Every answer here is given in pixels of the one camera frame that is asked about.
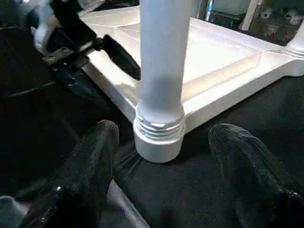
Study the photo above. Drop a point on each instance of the white glass door cabinet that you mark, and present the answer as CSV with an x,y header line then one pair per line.
x,y
285,26

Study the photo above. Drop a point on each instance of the black mat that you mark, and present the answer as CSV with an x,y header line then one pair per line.
x,y
213,190

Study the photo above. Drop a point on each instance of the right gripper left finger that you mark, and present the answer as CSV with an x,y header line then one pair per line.
x,y
80,180

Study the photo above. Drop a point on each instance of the grey metal pole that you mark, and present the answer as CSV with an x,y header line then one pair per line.
x,y
209,8

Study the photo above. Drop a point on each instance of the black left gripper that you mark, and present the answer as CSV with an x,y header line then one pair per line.
x,y
71,38

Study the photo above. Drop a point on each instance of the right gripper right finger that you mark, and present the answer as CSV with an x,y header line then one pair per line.
x,y
256,190

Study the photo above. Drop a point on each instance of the white plastic table top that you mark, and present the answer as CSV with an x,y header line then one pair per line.
x,y
223,61

